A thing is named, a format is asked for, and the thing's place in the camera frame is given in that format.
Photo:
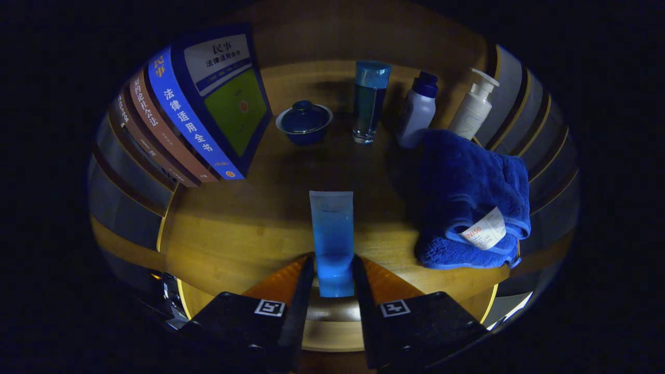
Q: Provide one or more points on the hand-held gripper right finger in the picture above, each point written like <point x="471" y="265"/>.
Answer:
<point x="366" y="317"/>

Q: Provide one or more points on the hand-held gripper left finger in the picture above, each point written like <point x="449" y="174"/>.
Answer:
<point x="298" y="317"/>

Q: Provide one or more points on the blue squeeze tube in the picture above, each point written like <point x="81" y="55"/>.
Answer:
<point x="332" y="234"/>

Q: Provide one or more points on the wooden countertop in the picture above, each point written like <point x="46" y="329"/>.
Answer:
<point x="249" y="234"/>

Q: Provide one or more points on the wooden cabinet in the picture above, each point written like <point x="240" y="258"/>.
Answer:
<point x="363" y="31"/>

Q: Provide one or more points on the black floor equipment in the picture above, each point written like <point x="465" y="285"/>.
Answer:
<point x="169" y="296"/>

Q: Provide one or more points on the folded blue towel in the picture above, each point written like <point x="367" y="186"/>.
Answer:
<point x="457" y="176"/>

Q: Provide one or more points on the blue lidded teacup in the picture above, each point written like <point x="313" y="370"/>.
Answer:
<point x="304" y="122"/>

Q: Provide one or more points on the white bottle with blue cap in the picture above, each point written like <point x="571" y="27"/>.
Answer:
<point x="415" y="114"/>

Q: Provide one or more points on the clear blue tall bottle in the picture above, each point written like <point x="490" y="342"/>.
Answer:
<point x="370" y="104"/>

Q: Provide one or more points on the white pump bottle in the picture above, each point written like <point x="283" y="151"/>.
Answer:
<point x="473" y="111"/>

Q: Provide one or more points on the thick blue book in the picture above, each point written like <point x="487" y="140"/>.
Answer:
<point x="228" y="93"/>

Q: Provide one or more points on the reddish brown book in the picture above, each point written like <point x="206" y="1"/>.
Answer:
<point x="156" y="119"/>

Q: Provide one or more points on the dark brown book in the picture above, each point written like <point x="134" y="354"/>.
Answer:
<point x="122" y="111"/>

